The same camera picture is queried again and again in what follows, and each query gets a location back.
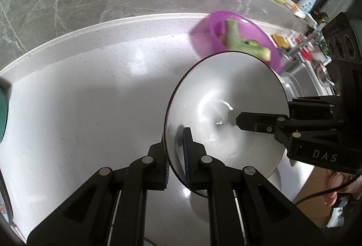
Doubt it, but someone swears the stainless steel sink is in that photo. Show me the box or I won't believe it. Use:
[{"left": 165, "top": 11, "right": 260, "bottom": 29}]
[{"left": 279, "top": 45, "right": 340, "bottom": 111}]

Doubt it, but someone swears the teal plate edge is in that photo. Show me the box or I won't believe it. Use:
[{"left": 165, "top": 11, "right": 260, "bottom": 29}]
[{"left": 0, "top": 79, "right": 9, "bottom": 137}]

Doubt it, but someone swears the purple plastic basin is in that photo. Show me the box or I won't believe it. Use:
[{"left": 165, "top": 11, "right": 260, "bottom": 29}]
[{"left": 189, "top": 10, "right": 282, "bottom": 74}]

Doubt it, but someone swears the green vegetable stalk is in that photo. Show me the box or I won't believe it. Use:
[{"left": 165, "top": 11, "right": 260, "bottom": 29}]
[{"left": 218, "top": 18, "right": 272, "bottom": 62}]

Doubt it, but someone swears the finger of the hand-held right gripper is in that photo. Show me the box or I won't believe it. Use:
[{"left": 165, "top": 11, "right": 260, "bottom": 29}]
[
  {"left": 236, "top": 112, "right": 314, "bottom": 152},
  {"left": 288, "top": 96, "right": 343, "bottom": 122}
]

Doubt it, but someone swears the yellow sponge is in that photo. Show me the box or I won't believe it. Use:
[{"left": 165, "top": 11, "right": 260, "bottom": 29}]
[{"left": 271, "top": 34, "right": 289, "bottom": 48}]

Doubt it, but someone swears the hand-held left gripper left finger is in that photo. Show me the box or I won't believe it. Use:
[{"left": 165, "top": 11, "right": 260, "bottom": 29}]
[{"left": 27, "top": 142, "right": 171, "bottom": 246}]

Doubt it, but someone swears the black cable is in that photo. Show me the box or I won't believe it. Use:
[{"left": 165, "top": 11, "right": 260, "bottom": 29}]
[{"left": 291, "top": 172, "right": 361, "bottom": 205}]

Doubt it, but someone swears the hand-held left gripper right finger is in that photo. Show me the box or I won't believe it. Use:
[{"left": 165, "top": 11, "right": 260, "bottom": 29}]
[{"left": 182, "top": 127, "right": 327, "bottom": 246}]

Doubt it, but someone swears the person's right hand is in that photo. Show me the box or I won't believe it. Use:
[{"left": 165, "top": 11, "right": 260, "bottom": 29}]
[{"left": 325, "top": 169, "right": 361, "bottom": 203}]

